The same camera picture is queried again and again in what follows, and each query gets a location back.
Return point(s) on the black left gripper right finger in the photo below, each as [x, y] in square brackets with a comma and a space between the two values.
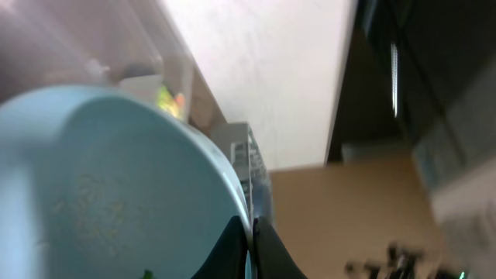
[272, 259]

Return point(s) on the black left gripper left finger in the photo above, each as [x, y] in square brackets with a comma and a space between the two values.
[227, 260]

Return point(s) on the light blue bowl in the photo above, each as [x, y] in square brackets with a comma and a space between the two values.
[95, 184]

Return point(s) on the grey plastic dishwasher rack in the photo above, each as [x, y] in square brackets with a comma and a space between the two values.
[238, 143]

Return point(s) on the yellow green snack wrapper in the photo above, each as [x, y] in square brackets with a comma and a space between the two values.
[171, 103]

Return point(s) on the clear plastic bin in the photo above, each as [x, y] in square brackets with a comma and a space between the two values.
[131, 45]

